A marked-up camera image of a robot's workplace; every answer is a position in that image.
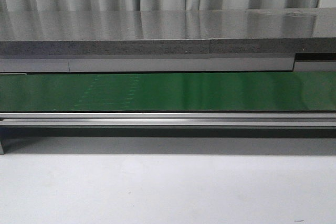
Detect grey stone slab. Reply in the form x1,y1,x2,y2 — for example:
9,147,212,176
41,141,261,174
1,8,335,56

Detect green conveyor belt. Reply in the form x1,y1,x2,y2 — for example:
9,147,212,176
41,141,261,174
1,72,335,112

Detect aluminium conveyor front rail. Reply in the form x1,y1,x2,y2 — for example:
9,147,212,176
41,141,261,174
1,112,335,127

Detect grey rear guide rail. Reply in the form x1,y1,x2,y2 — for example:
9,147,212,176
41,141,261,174
1,53,335,73

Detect grey conveyor support leg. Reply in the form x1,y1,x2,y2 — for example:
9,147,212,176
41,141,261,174
0,127,10,155

